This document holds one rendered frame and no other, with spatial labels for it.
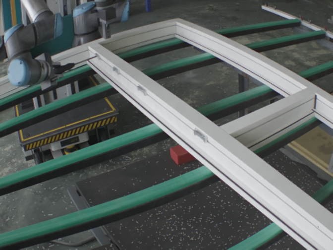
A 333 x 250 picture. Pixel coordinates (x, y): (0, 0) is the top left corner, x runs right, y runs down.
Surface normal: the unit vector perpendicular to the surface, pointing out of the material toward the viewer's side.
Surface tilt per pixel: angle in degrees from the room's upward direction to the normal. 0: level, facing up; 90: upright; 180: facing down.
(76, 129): 90
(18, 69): 70
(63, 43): 90
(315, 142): 0
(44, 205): 0
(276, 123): 90
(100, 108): 0
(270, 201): 90
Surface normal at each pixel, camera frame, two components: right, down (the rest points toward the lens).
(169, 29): 0.51, 0.41
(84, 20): 0.10, 0.51
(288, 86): -0.86, 0.32
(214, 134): -0.07, -0.86
